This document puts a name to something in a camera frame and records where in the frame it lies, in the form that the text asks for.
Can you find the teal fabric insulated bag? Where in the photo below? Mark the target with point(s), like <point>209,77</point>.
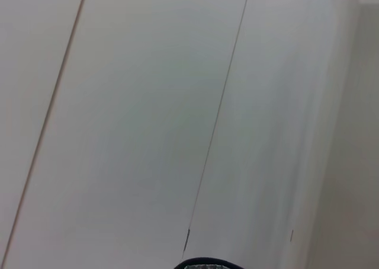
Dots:
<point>207,263</point>

